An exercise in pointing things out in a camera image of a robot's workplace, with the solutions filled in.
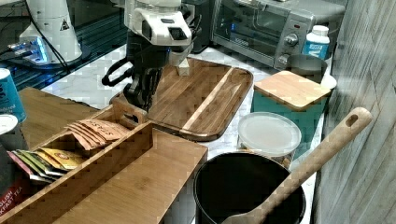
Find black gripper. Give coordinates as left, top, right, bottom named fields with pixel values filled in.
left=123, top=31, right=170, bottom=111

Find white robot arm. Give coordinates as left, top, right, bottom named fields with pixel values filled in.
left=102, top=0, right=203, bottom=111

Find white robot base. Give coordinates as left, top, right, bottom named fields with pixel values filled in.
left=7, top=0, right=83, bottom=66

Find wooden cutting board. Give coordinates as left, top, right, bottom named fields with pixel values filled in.
left=108, top=57, right=255, bottom=143

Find orange tea packets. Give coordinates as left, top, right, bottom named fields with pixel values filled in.
left=65, top=119, right=130, bottom=150

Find bamboo tea organizer box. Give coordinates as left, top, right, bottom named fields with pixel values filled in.
left=0, top=99, right=209, bottom=224

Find silver toaster oven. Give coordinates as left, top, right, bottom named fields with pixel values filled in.
left=211, top=0, right=346, bottom=68

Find clear jar with plastic lid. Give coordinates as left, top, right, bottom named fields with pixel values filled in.
left=237, top=112, right=302, bottom=168

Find blue cylindrical can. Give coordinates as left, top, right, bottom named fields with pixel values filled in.
left=0, top=68, right=26, bottom=122

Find yellow green tea packets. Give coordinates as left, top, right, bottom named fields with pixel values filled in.
left=7, top=147, right=85, bottom=183

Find black utensil crock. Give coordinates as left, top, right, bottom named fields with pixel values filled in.
left=193, top=152, right=290, bottom=224

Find white-lidded dark jar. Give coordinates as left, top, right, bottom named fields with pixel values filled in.
left=0, top=114, right=28, bottom=150

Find teal canister with wooden lid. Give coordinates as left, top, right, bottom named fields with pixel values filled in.
left=250, top=71, right=331, bottom=159

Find grey metal cup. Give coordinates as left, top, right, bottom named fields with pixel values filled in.
left=285, top=54, right=328, bottom=83

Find white blue-label bottle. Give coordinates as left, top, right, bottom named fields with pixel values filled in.
left=302, top=25, right=330, bottom=60

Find red breakfast tea box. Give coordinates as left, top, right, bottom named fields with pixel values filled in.
left=0, top=175, right=31, bottom=216

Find wooden spoon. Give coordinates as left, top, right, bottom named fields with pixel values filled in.
left=221, top=107, right=373, bottom=224

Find black cable loop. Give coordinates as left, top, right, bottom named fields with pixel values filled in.
left=101, top=57, right=134, bottom=88

